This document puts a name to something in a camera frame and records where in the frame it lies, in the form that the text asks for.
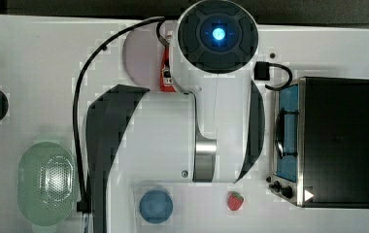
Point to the red plush ketchup bottle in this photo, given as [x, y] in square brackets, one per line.
[165, 80]

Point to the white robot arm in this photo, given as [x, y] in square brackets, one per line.
[210, 129]

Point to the lilac round plate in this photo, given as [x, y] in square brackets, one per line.
[142, 56]

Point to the blue plastic cup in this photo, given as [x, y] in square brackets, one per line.
[156, 206]

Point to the red toy strawberry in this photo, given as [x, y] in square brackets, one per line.
[235, 201]

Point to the steel toaster oven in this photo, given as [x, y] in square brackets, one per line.
[321, 143]

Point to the green perforated colander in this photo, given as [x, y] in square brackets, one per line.
[45, 184]

